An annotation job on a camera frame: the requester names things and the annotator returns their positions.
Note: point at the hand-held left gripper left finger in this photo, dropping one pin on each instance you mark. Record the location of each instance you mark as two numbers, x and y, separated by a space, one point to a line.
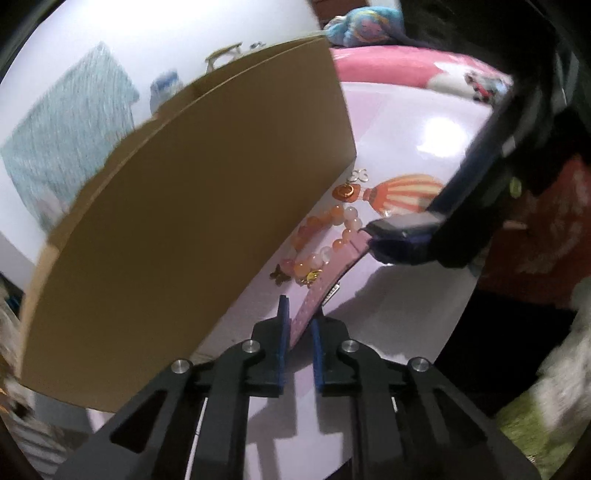
281 350

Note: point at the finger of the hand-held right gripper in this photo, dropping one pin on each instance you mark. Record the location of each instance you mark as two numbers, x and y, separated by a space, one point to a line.
415 251
401 227

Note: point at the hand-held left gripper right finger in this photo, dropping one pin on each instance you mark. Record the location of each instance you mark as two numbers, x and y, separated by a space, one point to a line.
317 364

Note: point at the gold hoop earring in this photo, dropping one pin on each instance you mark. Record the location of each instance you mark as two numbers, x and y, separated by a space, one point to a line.
338 193

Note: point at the brown cardboard box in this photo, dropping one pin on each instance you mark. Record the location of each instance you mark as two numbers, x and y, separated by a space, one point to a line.
184 207

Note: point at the small silver clover charm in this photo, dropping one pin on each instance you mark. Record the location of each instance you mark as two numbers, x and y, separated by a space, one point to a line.
362 173

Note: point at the gold bee charm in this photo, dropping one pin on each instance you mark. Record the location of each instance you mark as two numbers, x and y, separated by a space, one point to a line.
279 275

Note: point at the red printed clothing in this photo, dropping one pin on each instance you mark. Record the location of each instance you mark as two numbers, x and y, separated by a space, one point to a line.
554 240

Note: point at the pink printed blanket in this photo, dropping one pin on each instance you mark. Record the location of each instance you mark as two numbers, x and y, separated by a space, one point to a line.
397 69

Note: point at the blue printed blanket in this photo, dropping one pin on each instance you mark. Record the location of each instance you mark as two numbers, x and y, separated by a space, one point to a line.
364 25

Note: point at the white green shaggy rug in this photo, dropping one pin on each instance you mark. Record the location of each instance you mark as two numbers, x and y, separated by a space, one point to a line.
554 378

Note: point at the wooden stool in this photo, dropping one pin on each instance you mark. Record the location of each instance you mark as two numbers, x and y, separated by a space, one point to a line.
221 54

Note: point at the blue white water jug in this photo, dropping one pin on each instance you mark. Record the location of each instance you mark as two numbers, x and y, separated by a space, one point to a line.
165 90

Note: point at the teal patterned cloth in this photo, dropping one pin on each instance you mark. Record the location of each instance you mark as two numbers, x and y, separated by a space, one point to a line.
69 138

